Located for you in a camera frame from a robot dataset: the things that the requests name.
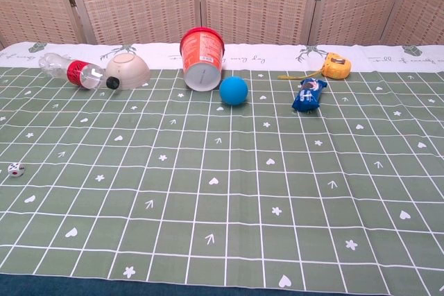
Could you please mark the blue cookie snack packet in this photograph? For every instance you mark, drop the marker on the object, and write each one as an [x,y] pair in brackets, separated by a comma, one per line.
[308,95]

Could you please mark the beige plastic bowl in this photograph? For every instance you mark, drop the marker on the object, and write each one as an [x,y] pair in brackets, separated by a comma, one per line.
[130,69]

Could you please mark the blue rubber ball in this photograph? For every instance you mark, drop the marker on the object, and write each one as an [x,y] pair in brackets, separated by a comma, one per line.
[234,90]

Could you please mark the woven bamboo folding screen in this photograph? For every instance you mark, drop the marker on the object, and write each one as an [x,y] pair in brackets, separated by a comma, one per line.
[222,1]

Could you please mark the clear plastic bottle red label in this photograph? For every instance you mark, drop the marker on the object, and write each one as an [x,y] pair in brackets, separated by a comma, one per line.
[74,73]

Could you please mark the small white die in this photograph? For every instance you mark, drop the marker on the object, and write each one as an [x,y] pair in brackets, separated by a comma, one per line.
[16,170]

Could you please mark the yellow tape measure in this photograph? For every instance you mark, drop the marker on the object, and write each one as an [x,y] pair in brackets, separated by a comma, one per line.
[335,66]

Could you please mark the red instant noodle cup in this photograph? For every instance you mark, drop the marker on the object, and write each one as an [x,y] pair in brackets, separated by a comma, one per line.
[203,60]

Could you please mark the green grid tablecloth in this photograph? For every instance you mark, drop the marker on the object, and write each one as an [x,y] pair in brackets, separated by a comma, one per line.
[222,178]

